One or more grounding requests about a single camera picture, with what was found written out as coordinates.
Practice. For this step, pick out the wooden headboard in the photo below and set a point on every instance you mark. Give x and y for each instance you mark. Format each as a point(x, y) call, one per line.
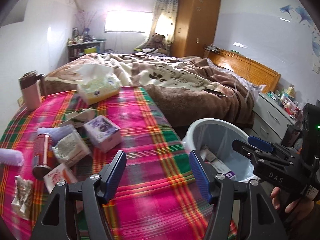
point(251, 70)

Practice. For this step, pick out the black phone on bed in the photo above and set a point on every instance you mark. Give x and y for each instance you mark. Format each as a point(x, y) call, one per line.
point(212, 91)

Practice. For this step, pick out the long white purple medicine box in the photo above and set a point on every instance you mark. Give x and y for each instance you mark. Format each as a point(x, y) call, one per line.
point(209, 157)

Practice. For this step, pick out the brown teddy bear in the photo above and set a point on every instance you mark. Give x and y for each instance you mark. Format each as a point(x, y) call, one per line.
point(157, 42)

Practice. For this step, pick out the wooden wardrobe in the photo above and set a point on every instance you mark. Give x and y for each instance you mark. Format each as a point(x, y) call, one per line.
point(195, 27)

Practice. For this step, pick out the yellow tissue pack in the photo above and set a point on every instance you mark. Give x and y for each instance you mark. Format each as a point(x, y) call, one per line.
point(98, 82)

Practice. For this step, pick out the green beige small carton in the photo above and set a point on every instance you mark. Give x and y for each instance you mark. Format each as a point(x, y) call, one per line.
point(78, 118)

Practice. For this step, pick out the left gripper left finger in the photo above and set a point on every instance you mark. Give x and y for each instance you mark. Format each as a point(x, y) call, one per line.
point(110, 177)

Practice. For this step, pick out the brown cream blanket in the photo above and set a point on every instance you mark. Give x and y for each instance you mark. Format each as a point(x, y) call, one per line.
point(175, 85)

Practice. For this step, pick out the cluttered shelf unit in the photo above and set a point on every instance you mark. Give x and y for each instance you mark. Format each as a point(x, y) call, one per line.
point(78, 50)

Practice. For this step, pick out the patterned curtain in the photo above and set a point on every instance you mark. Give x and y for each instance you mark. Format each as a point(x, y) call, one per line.
point(164, 19)

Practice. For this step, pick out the white trash bin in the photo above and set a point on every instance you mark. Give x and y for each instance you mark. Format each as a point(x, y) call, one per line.
point(218, 136)

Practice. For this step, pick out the pink brown travel mug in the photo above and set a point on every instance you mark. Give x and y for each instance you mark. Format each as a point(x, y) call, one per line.
point(32, 86)

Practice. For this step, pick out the purple white tissue box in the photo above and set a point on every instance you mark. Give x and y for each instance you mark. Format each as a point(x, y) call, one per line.
point(103, 133)

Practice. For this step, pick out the patterned snack wrapper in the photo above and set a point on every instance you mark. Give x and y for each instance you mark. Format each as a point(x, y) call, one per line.
point(23, 197)

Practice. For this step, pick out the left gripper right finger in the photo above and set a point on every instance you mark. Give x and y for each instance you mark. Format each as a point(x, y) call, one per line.
point(204, 175)

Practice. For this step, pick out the white nightstand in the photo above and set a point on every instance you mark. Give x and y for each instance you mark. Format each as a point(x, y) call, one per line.
point(270, 120)

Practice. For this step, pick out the person right hand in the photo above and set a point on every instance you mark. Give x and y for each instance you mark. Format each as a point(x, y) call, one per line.
point(300, 209)

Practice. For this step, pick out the dark red drink can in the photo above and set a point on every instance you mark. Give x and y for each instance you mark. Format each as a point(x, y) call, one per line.
point(43, 158)

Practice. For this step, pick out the small white orange box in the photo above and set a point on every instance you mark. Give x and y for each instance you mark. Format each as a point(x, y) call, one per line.
point(61, 172)

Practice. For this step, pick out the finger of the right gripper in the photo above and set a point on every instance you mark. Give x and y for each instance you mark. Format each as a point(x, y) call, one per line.
point(250, 152)
point(260, 144)

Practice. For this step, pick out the pink plaid tablecloth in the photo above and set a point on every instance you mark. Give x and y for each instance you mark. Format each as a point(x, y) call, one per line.
point(135, 182)

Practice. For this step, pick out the dried branches vase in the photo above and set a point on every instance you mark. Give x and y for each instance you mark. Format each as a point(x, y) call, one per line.
point(85, 19)

